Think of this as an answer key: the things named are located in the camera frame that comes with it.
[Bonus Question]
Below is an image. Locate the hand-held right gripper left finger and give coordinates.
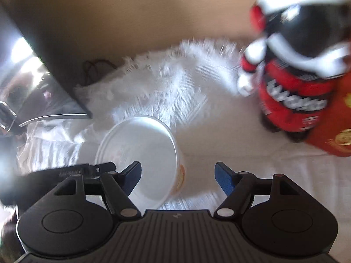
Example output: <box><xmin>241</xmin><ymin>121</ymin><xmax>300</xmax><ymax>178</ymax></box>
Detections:
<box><xmin>53</xmin><ymin>162</ymin><xmax>142</xmax><ymax>221</ymax></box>

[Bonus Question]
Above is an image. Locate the black computer monitor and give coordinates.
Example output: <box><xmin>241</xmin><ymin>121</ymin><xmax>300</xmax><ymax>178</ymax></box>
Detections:
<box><xmin>0</xmin><ymin>0</ymin><xmax>93</xmax><ymax>132</ymax></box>

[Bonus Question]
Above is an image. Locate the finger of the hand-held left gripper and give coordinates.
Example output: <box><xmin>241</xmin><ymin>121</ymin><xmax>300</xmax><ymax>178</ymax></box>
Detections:
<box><xmin>59</xmin><ymin>162</ymin><xmax>116</xmax><ymax>181</ymax></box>

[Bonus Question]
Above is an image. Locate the black cable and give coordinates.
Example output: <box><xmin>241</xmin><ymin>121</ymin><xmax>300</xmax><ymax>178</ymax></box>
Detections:
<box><xmin>82</xmin><ymin>59</ymin><xmax>117</xmax><ymax>86</ymax></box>

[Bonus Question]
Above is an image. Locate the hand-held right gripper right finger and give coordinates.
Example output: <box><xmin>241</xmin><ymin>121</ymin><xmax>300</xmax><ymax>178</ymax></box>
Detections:
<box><xmin>214</xmin><ymin>162</ymin><xmax>299</xmax><ymax>221</ymax></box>

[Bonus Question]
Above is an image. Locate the white paper bowl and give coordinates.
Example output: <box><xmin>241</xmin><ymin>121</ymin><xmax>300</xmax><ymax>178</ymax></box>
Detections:
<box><xmin>95</xmin><ymin>115</ymin><xmax>187</xmax><ymax>210</ymax></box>

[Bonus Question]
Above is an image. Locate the panda figurine in red jacket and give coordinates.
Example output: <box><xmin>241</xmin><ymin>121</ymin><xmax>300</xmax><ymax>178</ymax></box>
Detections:
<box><xmin>237</xmin><ymin>0</ymin><xmax>351</xmax><ymax>143</ymax></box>

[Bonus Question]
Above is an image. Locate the red snack bag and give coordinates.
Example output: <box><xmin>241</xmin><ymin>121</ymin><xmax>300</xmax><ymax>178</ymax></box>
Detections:
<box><xmin>304</xmin><ymin>74</ymin><xmax>351</xmax><ymax>158</ymax></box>

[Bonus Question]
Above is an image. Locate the white textured cloth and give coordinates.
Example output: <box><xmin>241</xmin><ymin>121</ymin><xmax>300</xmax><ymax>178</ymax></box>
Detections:
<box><xmin>0</xmin><ymin>37</ymin><xmax>351</xmax><ymax>225</ymax></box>

